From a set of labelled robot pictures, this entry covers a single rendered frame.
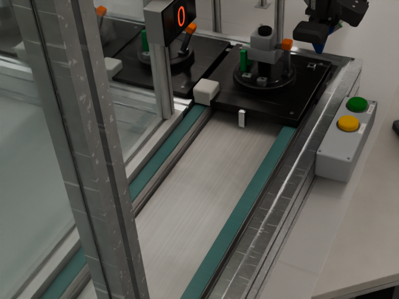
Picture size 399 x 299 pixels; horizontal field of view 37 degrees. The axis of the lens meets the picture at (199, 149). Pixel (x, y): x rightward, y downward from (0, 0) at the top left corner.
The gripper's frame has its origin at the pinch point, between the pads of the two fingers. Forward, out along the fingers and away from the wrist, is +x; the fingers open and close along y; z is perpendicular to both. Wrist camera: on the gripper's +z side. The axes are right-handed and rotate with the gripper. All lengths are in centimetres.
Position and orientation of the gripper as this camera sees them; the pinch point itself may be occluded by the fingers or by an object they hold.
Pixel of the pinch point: (320, 38)
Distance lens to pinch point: 125.5
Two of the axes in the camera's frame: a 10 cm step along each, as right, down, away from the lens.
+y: 4.4, -6.0, 6.7
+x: 0.6, 7.6, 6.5
